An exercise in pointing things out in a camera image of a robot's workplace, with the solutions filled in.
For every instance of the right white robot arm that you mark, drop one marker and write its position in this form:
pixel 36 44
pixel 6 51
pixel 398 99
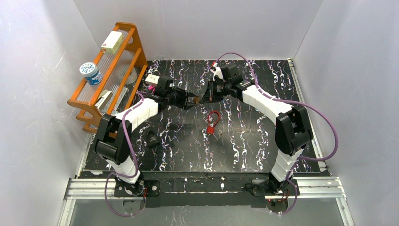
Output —
pixel 293 131

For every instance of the small white cardboard box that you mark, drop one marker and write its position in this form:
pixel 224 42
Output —
pixel 152 80

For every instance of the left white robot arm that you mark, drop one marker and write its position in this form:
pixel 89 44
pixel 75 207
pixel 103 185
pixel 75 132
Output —
pixel 113 138

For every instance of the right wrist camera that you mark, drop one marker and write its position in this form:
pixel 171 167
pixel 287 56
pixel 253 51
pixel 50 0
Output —
pixel 217 73

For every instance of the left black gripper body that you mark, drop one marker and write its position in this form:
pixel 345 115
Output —
pixel 185 98

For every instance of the black padlock key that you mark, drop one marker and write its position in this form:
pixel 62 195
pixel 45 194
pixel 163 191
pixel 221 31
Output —
pixel 170 141

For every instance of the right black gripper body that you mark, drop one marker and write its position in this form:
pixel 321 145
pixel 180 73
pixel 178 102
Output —
pixel 211 92

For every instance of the white stapler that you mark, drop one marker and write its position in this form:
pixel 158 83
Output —
pixel 103 99

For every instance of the clear glass bowl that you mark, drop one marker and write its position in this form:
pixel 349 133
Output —
pixel 132 77

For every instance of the brass padlock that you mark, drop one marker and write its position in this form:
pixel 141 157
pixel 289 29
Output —
pixel 196 100

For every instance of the red cable padlock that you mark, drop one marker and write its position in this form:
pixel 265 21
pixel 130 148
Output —
pixel 213 119

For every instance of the blue white round jar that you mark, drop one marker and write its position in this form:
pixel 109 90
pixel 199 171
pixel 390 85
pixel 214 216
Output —
pixel 90 73

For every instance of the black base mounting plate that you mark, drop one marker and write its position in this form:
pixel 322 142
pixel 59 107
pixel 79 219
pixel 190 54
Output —
pixel 208 192

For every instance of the orange wooden shelf rack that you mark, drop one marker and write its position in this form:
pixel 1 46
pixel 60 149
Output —
pixel 115 69

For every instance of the white green box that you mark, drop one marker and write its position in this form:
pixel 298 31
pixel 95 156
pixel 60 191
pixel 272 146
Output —
pixel 112 42

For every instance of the black padlock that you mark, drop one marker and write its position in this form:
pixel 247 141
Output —
pixel 152 139

